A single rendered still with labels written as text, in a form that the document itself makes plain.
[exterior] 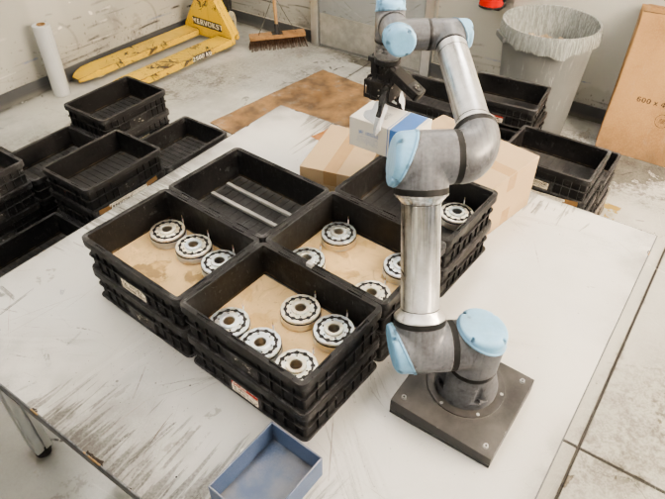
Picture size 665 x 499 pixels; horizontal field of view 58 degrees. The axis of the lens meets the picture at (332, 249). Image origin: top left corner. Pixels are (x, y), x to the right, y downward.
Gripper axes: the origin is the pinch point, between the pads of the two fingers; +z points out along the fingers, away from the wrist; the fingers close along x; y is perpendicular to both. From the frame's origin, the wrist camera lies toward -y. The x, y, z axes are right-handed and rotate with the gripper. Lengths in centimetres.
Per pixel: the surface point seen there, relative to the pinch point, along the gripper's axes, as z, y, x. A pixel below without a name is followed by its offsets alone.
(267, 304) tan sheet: 28, 3, 55
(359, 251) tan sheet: 28.0, -5.7, 23.6
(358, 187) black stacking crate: 22.9, 8.3, 2.8
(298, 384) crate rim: 18, -24, 76
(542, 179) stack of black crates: 58, -25, -89
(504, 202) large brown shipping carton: 31, -29, -27
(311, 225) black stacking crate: 23.5, 9.7, 26.0
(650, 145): 101, -49, -228
